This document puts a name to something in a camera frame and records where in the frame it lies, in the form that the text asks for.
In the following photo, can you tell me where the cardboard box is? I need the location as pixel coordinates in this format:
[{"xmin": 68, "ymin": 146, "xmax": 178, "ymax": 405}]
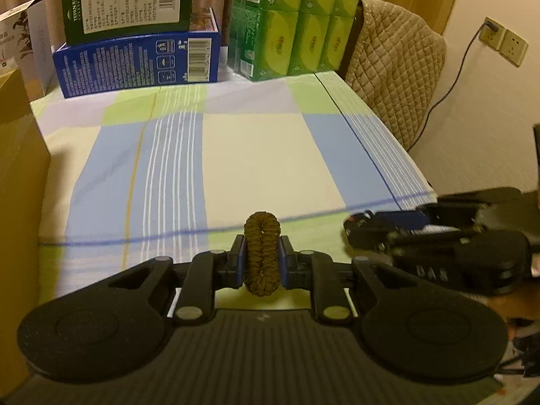
[{"xmin": 0, "ymin": 67, "xmax": 52, "ymax": 389}]

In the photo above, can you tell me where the black power cord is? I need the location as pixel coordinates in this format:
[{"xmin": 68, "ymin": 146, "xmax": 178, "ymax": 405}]
[{"xmin": 406, "ymin": 19, "xmax": 501, "ymax": 153}]

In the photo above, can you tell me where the white humidifier carton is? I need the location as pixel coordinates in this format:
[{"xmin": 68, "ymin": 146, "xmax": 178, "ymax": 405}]
[{"xmin": 0, "ymin": 0, "xmax": 56, "ymax": 98}]

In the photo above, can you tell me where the dark wooden chair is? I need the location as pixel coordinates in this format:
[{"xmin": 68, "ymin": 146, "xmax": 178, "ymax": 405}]
[{"xmin": 337, "ymin": 0, "xmax": 366, "ymax": 82}]

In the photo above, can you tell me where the quilted beige chair cover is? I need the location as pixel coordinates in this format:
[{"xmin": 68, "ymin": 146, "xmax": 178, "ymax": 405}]
[{"xmin": 344, "ymin": 0, "xmax": 448, "ymax": 153}]

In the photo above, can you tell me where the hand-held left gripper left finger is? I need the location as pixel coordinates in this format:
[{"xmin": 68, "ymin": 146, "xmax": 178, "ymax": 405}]
[{"xmin": 107, "ymin": 235, "xmax": 247, "ymax": 327}]

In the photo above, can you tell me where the person's right hand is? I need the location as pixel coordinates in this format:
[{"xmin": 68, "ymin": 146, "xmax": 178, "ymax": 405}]
[{"xmin": 485, "ymin": 280, "xmax": 540, "ymax": 342}]

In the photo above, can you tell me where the dark green carton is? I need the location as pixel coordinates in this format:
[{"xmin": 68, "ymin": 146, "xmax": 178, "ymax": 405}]
[{"xmin": 61, "ymin": 0, "xmax": 197, "ymax": 47}]

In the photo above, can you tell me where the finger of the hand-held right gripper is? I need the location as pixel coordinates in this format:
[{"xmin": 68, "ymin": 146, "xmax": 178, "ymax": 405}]
[
  {"xmin": 348, "ymin": 228, "xmax": 427, "ymax": 260},
  {"xmin": 342, "ymin": 210, "xmax": 432, "ymax": 234}
]

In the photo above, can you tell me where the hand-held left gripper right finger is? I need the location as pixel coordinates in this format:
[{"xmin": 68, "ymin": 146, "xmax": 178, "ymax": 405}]
[{"xmin": 278, "ymin": 235, "xmax": 406, "ymax": 325}]

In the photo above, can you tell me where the empty wall socket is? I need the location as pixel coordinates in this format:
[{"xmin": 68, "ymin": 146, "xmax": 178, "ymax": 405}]
[{"xmin": 500, "ymin": 29, "xmax": 530, "ymax": 68}]

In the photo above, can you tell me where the wall socket with plug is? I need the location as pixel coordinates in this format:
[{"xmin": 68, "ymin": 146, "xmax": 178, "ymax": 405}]
[{"xmin": 481, "ymin": 16, "xmax": 507, "ymax": 50}]

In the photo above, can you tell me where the blue carton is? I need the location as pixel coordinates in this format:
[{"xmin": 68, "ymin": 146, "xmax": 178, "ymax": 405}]
[{"xmin": 53, "ymin": 7, "xmax": 222, "ymax": 100}]

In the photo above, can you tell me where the checked tablecloth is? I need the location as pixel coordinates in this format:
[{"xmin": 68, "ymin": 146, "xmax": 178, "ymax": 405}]
[{"xmin": 29, "ymin": 70, "xmax": 436, "ymax": 314}]

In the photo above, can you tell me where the stack of green tissue packs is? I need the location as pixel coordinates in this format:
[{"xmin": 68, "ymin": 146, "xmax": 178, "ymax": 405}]
[{"xmin": 230, "ymin": 0, "xmax": 364, "ymax": 83}]

